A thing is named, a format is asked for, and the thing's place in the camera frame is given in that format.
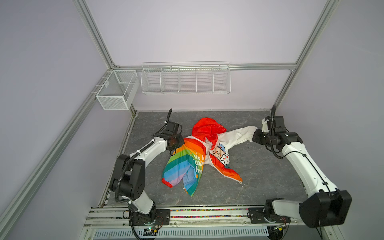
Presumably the colourful rainbow kids jacket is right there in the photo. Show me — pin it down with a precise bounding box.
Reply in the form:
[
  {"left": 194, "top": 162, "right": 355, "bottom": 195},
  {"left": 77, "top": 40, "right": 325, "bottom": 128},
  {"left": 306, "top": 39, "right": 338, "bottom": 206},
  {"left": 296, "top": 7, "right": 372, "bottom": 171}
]
[{"left": 162, "top": 118, "right": 258, "bottom": 197}]

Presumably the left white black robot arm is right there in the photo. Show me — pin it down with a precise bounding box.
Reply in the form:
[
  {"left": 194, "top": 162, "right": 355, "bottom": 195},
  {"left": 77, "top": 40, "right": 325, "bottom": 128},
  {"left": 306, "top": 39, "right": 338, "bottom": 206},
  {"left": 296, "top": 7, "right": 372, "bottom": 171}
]
[{"left": 109, "top": 134, "right": 184, "bottom": 215}]

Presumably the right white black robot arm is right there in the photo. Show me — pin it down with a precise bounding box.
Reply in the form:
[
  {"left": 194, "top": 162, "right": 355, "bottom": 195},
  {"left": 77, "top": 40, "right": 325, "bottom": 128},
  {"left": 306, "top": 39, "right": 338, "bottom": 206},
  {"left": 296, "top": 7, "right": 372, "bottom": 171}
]
[{"left": 253, "top": 129, "right": 352, "bottom": 228}]

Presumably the white mesh box basket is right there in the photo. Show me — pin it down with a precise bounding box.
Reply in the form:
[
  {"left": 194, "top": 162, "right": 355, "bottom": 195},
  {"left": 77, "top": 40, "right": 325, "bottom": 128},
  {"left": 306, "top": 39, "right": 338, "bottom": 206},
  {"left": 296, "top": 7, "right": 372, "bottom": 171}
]
[{"left": 96, "top": 70, "right": 140, "bottom": 111}]

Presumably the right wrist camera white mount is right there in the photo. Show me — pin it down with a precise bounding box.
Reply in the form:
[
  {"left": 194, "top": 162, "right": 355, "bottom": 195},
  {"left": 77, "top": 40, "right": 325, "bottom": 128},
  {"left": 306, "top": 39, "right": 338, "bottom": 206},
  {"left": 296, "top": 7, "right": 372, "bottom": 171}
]
[{"left": 262, "top": 116, "right": 287, "bottom": 135}]

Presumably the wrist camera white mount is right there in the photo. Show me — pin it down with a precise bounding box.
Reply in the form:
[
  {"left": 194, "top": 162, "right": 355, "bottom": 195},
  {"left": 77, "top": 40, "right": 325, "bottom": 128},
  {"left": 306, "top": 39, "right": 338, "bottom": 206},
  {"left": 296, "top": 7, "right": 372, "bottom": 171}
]
[
  {"left": 262, "top": 116, "right": 287, "bottom": 135},
  {"left": 163, "top": 121, "right": 180, "bottom": 136}
]

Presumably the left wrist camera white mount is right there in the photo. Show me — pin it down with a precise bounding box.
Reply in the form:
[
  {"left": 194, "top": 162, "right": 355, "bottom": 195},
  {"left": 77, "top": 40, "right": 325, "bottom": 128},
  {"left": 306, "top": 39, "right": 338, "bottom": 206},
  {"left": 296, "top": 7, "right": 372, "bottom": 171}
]
[{"left": 163, "top": 121, "right": 180, "bottom": 136}]

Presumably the black corrugated cable conduit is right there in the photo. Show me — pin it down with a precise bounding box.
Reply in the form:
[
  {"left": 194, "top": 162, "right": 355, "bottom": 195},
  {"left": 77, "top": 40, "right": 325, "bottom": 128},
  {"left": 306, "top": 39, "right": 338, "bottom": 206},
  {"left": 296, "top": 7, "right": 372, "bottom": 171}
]
[{"left": 114, "top": 140, "right": 157, "bottom": 205}]

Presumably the white wire shelf basket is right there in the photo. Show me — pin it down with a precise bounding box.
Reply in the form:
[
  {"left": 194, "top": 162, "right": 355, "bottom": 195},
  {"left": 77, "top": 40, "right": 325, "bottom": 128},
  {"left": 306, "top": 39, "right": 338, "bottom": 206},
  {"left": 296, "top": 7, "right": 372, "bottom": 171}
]
[{"left": 141, "top": 62, "right": 232, "bottom": 95}]

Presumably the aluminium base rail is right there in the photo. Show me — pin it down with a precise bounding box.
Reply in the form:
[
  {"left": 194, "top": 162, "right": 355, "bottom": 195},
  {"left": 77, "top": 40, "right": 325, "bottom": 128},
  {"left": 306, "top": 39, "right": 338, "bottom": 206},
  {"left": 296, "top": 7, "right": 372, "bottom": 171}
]
[{"left": 78, "top": 205, "right": 346, "bottom": 240}]

